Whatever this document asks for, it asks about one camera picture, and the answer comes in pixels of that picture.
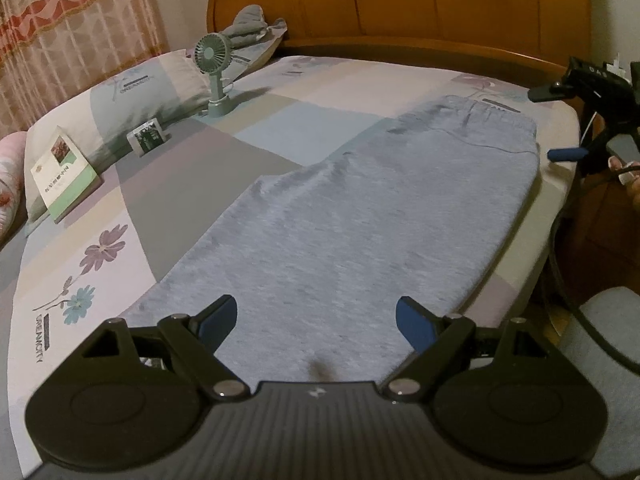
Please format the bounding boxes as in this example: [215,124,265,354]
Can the grey folded garment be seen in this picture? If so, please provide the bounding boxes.
[221,4,288,49]

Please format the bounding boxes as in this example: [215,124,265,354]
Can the wooden headboard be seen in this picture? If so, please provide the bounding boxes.
[206,0,591,86]

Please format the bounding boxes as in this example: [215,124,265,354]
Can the green white book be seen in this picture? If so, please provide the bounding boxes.
[30,126,102,224]

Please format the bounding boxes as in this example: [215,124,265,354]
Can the small green tissue pack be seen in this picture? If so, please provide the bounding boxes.
[126,118,166,157]

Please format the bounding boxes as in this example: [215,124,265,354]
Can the patchwork floral bed sheet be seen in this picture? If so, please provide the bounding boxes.
[1,56,580,479]

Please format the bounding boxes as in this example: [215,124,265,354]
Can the person's right hand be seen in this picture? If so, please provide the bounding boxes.
[608,156,640,188]

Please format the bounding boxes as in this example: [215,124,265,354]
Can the patchwork pillow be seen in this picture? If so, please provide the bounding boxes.
[24,28,282,223]

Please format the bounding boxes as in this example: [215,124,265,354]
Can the patterned curtain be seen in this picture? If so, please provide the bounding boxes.
[1,0,167,136]

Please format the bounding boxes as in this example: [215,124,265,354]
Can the pink folded quilt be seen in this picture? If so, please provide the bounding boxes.
[0,131,27,242]

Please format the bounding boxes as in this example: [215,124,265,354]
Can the grey sweatpants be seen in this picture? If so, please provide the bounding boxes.
[125,96,539,385]

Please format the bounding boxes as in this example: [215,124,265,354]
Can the green handheld fan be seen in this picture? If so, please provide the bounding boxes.
[193,32,232,117]

